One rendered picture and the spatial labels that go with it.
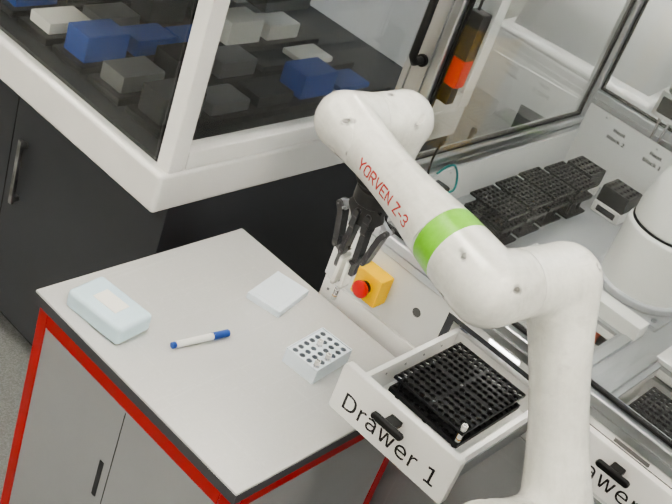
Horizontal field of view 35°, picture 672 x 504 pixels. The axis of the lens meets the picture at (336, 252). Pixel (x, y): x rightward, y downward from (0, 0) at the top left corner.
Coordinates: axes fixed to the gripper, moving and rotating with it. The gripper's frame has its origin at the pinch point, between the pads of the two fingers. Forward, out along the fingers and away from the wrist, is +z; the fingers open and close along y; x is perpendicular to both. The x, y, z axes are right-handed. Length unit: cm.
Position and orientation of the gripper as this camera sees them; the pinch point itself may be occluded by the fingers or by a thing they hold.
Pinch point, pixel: (344, 270)
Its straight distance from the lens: 209.6
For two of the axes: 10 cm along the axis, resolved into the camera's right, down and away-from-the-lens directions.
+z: -3.0, 7.9, 5.3
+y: -7.5, -5.4, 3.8
